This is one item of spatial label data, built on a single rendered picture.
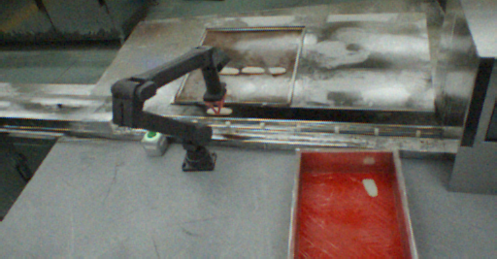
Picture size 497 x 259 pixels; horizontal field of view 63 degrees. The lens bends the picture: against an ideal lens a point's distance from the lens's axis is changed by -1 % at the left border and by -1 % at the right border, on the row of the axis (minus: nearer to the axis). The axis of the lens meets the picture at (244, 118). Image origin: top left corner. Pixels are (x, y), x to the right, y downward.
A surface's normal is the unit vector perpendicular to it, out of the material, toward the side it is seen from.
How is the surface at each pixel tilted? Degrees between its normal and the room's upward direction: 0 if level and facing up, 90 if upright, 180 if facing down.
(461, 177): 90
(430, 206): 0
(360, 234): 0
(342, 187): 0
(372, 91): 10
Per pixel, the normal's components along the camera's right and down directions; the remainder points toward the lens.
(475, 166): -0.25, 0.63
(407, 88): -0.19, -0.65
